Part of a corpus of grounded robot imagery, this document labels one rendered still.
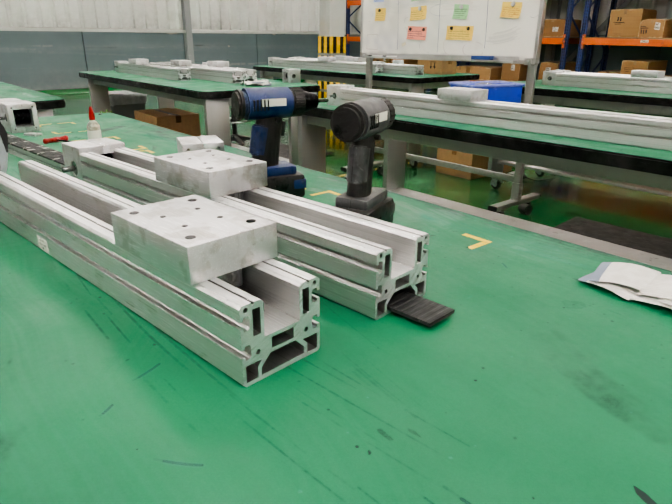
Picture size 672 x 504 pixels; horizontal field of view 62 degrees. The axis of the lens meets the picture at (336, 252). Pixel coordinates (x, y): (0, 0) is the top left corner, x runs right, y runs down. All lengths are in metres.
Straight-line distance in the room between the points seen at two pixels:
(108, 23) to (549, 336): 12.49
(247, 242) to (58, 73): 12.02
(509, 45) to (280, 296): 3.21
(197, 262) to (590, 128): 1.66
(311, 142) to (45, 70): 9.88
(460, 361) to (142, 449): 0.31
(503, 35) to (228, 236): 3.25
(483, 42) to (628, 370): 3.27
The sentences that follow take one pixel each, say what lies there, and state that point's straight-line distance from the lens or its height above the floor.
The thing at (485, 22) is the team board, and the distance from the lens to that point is 3.79.
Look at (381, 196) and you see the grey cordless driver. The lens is 0.94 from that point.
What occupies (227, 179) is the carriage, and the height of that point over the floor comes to 0.89.
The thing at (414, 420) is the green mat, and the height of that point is 0.78.
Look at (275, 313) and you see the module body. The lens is 0.58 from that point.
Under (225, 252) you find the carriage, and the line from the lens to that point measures 0.57.
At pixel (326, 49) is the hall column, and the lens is 9.14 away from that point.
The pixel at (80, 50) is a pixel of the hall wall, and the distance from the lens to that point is 12.67.
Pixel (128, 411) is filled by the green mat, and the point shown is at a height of 0.78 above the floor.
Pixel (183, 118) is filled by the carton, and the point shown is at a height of 0.43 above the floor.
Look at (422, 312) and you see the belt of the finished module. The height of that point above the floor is 0.79.
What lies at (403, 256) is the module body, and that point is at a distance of 0.70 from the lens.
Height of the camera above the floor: 1.09
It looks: 21 degrees down
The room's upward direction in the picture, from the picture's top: straight up
